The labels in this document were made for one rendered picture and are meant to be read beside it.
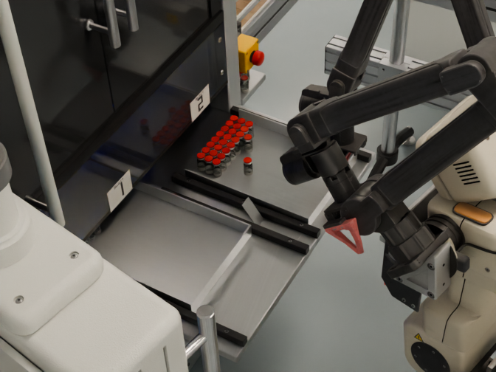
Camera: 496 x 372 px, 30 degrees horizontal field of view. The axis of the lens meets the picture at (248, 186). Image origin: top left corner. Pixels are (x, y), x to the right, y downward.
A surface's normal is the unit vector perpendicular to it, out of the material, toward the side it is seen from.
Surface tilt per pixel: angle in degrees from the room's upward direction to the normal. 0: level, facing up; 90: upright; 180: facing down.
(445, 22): 90
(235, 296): 0
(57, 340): 0
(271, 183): 0
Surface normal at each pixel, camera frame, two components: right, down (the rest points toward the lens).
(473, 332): 0.72, 0.36
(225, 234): -0.04, -0.70
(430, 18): -0.50, 0.63
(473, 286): -0.68, 0.54
